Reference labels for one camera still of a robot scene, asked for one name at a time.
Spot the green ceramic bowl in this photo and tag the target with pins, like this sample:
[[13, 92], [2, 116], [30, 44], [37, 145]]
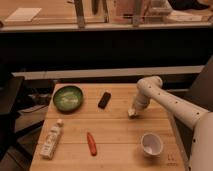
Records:
[[68, 98]]

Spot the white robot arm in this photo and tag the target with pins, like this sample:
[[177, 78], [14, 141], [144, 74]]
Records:
[[197, 118]]

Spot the white flat board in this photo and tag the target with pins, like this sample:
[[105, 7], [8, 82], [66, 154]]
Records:
[[22, 15]]

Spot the white plastic bottle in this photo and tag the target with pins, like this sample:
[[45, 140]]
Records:
[[51, 140]]

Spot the white paper cup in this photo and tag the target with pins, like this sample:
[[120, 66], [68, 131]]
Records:
[[151, 145]]

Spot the orange carrot toy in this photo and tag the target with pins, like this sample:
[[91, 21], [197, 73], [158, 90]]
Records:
[[91, 144]]

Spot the black rectangular block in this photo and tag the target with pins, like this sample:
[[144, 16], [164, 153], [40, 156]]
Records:
[[104, 100]]

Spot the white rectangular sponge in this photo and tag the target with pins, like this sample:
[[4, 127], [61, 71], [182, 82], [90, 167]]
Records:
[[132, 114]]

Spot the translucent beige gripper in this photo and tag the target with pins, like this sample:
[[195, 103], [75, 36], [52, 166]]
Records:
[[136, 108]]

